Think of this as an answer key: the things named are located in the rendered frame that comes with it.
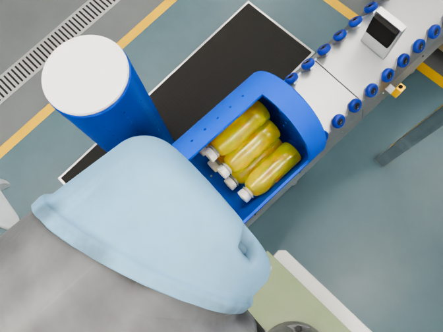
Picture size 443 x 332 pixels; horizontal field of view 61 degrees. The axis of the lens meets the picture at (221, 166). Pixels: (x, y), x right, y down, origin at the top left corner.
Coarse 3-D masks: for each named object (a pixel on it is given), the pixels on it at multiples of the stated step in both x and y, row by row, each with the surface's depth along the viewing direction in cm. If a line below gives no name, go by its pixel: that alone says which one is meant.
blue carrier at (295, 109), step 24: (264, 72) 96; (240, 96) 94; (264, 96) 92; (288, 96) 90; (216, 120) 92; (288, 120) 106; (312, 120) 91; (192, 144) 91; (312, 144) 94; (240, 216) 105
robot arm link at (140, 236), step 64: (64, 192) 12; (128, 192) 11; (192, 192) 11; (0, 256) 11; (64, 256) 10; (128, 256) 10; (192, 256) 11; (256, 256) 12; (0, 320) 10; (64, 320) 10; (128, 320) 10; (192, 320) 11
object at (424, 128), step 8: (432, 112) 150; (440, 112) 142; (424, 120) 154; (432, 120) 149; (440, 120) 145; (416, 128) 161; (424, 128) 156; (432, 128) 152; (408, 136) 169; (416, 136) 165; (424, 136) 160; (392, 144) 189; (400, 144) 179; (408, 144) 174; (384, 152) 196; (392, 152) 189; (400, 152) 184; (376, 160) 208; (384, 160) 201; (392, 160) 195
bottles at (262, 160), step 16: (272, 128) 103; (208, 144) 105; (256, 144) 102; (272, 144) 109; (288, 144) 105; (224, 160) 104; (240, 160) 102; (256, 160) 108; (272, 160) 104; (288, 160) 104; (224, 176) 103; (240, 176) 108; (256, 176) 103; (272, 176) 103; (240, 192) 104; (256, 192) 103
